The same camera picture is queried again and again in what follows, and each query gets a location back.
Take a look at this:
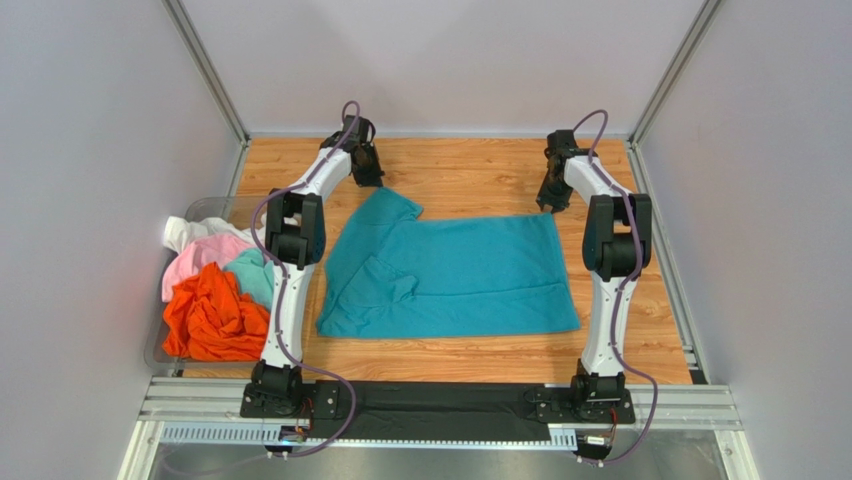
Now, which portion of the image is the teal t shirt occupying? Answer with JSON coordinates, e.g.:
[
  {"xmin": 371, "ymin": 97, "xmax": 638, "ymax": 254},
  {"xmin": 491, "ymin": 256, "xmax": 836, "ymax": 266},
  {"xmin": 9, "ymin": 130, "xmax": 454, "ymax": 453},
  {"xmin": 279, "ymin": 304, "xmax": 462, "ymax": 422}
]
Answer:
[{"xmin": 316, "ymin": 188, "xmax": 581, "ymax": 340}]

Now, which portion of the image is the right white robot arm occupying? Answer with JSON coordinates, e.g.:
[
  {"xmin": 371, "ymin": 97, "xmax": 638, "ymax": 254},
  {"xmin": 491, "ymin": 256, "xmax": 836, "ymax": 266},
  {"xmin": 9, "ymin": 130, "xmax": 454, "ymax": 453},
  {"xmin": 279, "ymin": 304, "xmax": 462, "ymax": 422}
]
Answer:
[{"xmin": 536, "ymin": 129, "xmax": 653, "ymax": 424}]

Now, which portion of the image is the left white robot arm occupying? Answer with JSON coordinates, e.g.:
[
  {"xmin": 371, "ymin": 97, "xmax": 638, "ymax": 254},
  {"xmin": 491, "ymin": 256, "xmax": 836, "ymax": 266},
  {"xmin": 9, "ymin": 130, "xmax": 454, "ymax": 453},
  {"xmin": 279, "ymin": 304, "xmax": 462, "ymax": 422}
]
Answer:
[{"xmin": 240, "ymin": 115, "xmax": 384, "ymax": 418}]

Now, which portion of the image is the clear plastic bin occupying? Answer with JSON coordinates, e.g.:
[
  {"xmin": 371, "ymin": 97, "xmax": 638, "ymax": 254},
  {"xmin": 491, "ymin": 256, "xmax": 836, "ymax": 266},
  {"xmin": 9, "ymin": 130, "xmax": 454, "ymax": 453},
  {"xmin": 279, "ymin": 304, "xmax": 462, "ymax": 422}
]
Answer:
[{"xmin": 144, "ymin": 195, "xmax": 264, "ymax": 377}]

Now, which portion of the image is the mint green t shirt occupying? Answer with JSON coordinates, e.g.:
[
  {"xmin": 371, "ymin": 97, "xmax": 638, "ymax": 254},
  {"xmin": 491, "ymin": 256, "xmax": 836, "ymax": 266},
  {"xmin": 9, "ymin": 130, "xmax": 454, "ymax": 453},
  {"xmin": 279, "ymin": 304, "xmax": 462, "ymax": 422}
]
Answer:
[{"xmin": 223, "ymin": 248, "xmax": 275, "ymax": 311}]

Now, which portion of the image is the white t shirt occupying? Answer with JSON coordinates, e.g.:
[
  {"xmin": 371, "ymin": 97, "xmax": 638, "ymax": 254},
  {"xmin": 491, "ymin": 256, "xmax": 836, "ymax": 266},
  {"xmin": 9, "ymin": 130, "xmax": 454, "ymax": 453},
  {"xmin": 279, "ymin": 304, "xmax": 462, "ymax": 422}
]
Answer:
[{"xmin": 161, "ymin": 216, "xmax": 255, "ymax": 253}]

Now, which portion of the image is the pink t shirt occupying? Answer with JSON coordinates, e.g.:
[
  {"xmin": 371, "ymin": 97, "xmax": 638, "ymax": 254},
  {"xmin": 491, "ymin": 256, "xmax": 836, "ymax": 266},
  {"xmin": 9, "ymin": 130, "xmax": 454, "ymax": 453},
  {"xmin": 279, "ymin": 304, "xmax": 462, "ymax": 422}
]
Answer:
[{"xmin": 161, "ymin": 233, "xmax": 250, "ymax": 303}]

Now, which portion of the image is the orange t shirt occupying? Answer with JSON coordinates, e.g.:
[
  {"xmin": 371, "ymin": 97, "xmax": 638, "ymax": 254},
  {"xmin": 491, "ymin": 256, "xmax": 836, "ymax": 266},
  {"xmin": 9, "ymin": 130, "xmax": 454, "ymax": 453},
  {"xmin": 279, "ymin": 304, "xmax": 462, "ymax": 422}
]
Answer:
[{"xmin": 161, "ymin": 263, "xmax": 270, "ymax": 362}]

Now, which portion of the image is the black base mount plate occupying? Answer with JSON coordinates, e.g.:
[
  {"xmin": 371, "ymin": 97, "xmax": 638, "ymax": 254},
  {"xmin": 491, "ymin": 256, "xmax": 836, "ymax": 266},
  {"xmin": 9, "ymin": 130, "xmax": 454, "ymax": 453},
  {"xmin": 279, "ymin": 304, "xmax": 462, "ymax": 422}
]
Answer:
[{"xmin": 282, "ymin": 380, "xmax": 613, "ymax": 442}]

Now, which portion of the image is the aluminium front frame rail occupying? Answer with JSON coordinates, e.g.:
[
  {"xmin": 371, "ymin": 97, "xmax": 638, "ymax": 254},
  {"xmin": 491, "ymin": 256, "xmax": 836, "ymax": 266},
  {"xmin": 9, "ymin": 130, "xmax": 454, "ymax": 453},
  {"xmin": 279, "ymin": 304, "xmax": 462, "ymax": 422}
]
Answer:
[{"xmin": 119, "ymin": 377, "xmax": 758, "ymax": 479}]

